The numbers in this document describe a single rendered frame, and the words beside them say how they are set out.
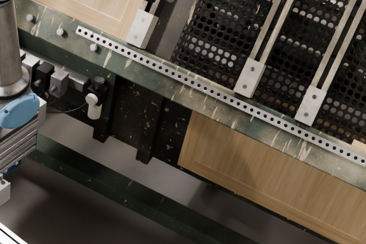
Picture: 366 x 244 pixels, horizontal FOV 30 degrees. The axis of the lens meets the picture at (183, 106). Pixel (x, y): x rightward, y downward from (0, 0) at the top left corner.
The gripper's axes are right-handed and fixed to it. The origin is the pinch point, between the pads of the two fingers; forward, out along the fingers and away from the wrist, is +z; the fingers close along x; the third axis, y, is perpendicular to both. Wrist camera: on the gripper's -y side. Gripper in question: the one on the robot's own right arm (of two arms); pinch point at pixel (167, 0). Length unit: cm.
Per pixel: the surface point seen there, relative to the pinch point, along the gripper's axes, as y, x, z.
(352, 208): 10, -71, 101
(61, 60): -18, 44, 54
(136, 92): -2, 27, 89
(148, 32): 5.6, 18.6, 42.9
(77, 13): -2, 47, 45
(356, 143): 15, -61, 55
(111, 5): 7, 37, 43
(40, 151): -43, 52, 106
